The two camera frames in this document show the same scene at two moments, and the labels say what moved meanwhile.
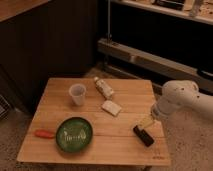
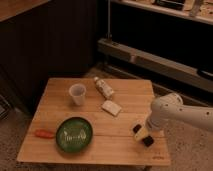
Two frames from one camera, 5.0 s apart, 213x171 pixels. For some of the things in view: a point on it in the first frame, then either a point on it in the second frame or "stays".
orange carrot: (44, 133) stays
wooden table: (105, 122) stays
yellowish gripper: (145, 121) to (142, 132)
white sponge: (111, 107) stays
